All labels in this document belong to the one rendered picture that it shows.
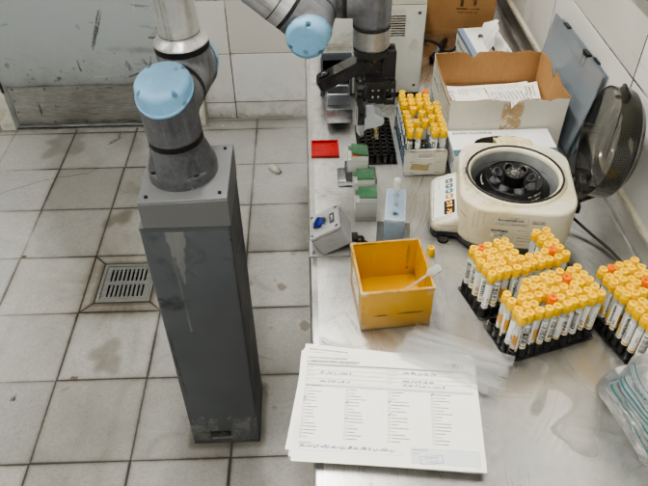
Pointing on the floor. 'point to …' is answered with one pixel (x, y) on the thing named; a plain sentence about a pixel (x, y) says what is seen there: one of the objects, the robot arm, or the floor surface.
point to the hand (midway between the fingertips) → (358, 131)
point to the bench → (360, 339)
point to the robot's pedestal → (209, 325)
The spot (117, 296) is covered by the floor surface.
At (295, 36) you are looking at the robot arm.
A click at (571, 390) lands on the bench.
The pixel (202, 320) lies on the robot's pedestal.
